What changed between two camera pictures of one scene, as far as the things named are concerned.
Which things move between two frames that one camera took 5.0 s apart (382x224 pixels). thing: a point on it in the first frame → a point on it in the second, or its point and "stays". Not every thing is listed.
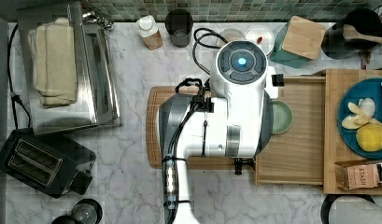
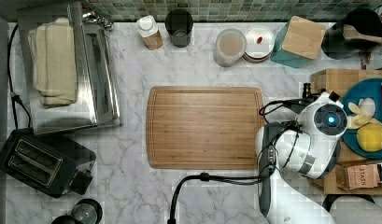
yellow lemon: (372, 137) stays
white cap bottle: (147, 26) stays
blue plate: (370, 88) stays
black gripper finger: (277, 80) → (306, 91)
